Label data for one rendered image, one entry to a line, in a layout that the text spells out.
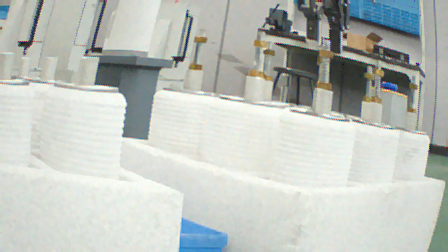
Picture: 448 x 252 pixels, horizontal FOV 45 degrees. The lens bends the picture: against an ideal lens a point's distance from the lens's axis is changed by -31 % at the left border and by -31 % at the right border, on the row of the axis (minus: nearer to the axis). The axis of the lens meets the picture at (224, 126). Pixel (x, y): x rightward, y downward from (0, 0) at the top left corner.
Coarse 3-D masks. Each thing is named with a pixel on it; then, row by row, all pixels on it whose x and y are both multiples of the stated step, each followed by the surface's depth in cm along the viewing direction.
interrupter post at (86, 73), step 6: (84, 60) 60; (90, 60) 60; (96, 60) 60; (84, 66) 60; (90, 66) 60; (96, 66) 61; (78, 72) 60; (84, 72) 60; (90, 72) 60; (78, 78) 60; (84, 78) 60; (90, 78) 60; (78, 84) 60; (84, 84) 60; (90, 84) 60
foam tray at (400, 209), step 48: (144, 144) 100; (192, 192) 83; (240, 192) 77; (288, 192) 72; (336, 192) 72; (384, 192) 79; (432, 192) 90; (240, 240) 76; (288, 240) 70; (336, 240) 74; (384, 240) 81
